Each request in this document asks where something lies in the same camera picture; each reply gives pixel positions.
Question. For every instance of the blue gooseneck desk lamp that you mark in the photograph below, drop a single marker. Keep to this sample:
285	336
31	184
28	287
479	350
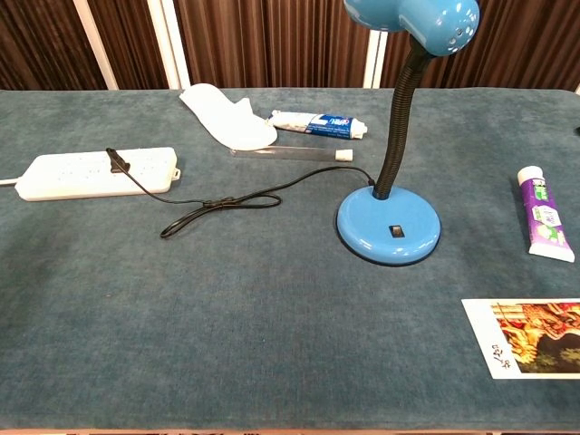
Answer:
389	217

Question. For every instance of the clear tube with white cap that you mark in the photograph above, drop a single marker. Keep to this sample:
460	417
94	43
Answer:
290	153

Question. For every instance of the blue white toothpaste tube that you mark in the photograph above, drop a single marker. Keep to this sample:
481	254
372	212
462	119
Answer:
317	123

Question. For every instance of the blue grey tablecloth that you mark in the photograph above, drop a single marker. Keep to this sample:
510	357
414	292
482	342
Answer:
254	317

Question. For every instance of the white disposable slipper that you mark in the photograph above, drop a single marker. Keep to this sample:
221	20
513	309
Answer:
226	118

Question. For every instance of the brown slatted partition panel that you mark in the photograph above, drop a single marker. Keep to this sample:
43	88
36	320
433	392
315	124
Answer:
272	41

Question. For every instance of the white power strip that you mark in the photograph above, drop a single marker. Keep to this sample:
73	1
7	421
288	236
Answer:
90	174

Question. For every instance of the purple white toothpaste tube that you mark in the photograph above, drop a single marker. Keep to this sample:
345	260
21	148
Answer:
544	213

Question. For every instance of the white bordered photo card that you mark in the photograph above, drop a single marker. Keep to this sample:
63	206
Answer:
525	337

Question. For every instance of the white partition frame post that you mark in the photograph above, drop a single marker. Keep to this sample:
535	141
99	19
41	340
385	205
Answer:
374	59
170	43
95	43

